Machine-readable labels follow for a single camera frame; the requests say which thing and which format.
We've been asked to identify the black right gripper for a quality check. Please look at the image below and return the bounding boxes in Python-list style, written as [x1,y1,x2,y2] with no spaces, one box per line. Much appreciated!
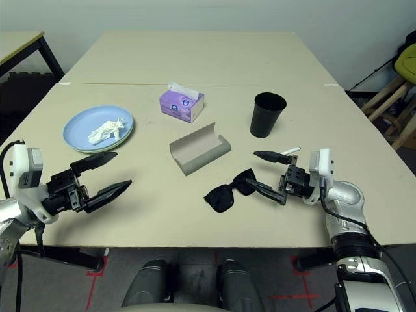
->
[245,149,318,206]

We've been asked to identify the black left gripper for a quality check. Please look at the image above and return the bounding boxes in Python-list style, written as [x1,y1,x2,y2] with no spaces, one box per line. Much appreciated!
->
[42,151,133,215]

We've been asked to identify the white tissue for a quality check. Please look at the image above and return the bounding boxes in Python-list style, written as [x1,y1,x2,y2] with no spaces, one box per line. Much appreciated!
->
[87,116,127,146]

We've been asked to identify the black sunglasses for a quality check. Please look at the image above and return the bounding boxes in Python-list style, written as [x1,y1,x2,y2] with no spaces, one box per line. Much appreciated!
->
[203,168,261,214]

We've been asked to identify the blue plastic plate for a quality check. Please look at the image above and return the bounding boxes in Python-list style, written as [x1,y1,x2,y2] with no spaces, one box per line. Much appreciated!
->
[62,104,135,153]

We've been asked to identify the grey glasses case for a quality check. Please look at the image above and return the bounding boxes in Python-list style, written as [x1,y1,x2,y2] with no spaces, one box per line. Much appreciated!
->
[168,122,232,177]

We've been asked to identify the green plastic plate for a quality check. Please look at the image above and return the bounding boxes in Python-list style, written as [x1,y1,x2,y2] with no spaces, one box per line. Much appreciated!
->
[70,120,135,155]

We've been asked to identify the black plastic cup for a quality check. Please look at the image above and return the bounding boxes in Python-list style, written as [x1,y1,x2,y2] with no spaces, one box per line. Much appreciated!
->
[249,92,288,139]

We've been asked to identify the black table foot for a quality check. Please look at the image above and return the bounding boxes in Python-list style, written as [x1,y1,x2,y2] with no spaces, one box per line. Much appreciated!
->
[16,246,101,272]
[294,246,337,272]

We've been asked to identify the red floor tape mark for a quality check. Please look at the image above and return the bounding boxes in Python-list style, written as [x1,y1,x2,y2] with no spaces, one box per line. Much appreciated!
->
[86,256,110,309]
[291,256,313,277]

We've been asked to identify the purple tissue box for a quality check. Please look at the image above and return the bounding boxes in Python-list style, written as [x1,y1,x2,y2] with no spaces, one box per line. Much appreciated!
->
[159,81,205,124]

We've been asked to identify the grey robot right leg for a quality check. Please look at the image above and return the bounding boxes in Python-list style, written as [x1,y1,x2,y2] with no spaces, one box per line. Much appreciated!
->
[216,258,266,312]

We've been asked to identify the grey robot leg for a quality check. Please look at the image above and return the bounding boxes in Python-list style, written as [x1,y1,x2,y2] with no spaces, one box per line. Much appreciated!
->
[216,258,266,312]
[122,258,170,308]

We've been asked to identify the grey robot left leg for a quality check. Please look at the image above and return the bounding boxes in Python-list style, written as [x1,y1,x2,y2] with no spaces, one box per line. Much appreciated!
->
[122,258,170,308]

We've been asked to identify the black foam floor mats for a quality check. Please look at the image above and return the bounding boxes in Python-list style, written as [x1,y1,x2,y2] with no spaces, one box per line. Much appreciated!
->
[0,71,62,137]

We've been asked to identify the red floor tape cross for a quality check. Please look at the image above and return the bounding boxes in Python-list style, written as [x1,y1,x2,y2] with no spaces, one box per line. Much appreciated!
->
[269,292,319,309]

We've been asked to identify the wooden stool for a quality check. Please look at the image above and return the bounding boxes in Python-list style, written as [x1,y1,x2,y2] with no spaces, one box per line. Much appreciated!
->
[360,76,416,152]

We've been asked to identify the black stand pole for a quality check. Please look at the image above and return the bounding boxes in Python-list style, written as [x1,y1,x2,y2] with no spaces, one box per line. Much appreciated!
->
[346,53,404,92]

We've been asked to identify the beige robot torso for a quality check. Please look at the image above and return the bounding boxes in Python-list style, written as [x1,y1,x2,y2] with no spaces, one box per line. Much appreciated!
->
[113,302,228,312]

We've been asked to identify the yellow-green seat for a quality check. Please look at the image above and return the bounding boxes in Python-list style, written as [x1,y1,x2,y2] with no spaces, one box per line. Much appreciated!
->
[395,44,416,84]

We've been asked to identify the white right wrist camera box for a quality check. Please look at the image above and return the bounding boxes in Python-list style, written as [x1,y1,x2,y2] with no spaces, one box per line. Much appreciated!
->
[307,148,335,192]

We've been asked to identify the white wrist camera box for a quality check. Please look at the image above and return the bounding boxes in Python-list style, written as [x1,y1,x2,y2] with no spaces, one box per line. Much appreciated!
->
[5,142,64,226]
[307,148,335,192]

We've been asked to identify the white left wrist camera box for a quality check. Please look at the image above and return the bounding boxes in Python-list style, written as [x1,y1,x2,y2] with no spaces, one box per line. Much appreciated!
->
[5,142,64,226]

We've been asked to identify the beige side table black frame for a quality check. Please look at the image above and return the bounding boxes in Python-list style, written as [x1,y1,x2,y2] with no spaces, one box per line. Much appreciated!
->
[0,31,65,82]

